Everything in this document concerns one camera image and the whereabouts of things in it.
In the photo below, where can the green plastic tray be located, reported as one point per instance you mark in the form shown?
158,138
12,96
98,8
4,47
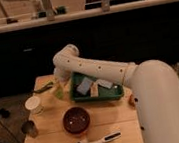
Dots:
103,94

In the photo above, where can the small wooden block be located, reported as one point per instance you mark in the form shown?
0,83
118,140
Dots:
94,91

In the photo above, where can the blue sponge block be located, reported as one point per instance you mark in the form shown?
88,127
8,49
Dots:
84,86

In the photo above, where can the dark red bowl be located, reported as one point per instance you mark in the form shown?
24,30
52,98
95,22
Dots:
76,120

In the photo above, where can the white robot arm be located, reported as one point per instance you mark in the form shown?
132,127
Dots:
154,84

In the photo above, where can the grey sponge block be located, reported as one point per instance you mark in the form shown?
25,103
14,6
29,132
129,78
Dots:
104,83

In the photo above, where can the wooden board table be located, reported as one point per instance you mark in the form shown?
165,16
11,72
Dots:
106,117

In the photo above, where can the small metal cup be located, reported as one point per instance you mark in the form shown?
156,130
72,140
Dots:
29,129

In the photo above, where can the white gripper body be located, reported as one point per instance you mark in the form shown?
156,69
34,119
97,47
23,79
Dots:
61,74

